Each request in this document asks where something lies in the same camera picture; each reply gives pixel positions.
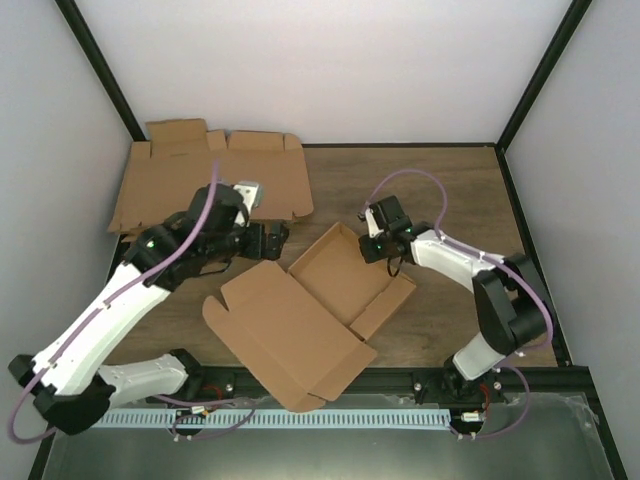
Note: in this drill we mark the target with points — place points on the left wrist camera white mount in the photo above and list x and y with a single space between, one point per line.
252 195

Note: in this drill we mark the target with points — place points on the light blue slotted cable duct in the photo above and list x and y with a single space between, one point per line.
410 419

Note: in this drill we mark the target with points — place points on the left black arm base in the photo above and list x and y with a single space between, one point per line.
207 385

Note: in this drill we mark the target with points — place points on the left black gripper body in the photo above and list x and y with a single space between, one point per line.
221 247

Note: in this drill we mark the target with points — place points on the stack of flat cardboard blanks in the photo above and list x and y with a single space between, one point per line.
163 173

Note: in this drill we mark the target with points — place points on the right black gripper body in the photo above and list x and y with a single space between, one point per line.
376 255

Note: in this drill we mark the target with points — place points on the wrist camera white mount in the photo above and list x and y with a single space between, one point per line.
367 216
252 195

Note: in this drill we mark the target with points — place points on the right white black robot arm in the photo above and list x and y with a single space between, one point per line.
512 305

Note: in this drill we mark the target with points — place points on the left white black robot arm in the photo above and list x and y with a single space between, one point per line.
71 385

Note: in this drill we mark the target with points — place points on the black aluminium frame rail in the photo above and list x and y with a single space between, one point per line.
397 380

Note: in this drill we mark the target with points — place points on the brown cardboard box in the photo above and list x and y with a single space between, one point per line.
304 332

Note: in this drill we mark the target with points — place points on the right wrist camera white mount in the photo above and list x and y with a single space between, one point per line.
367 216

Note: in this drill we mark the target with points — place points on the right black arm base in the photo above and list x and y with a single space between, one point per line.
447 387

